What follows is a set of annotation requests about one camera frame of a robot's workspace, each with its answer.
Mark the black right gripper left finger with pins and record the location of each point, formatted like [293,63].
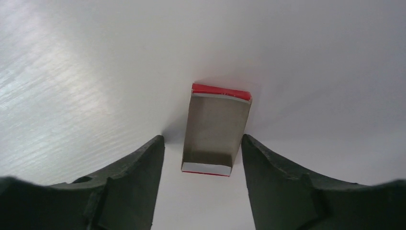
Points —
[119,196]

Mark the red staple box tray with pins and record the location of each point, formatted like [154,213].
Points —
[216,122]

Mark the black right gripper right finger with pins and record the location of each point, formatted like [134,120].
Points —
[284,195]

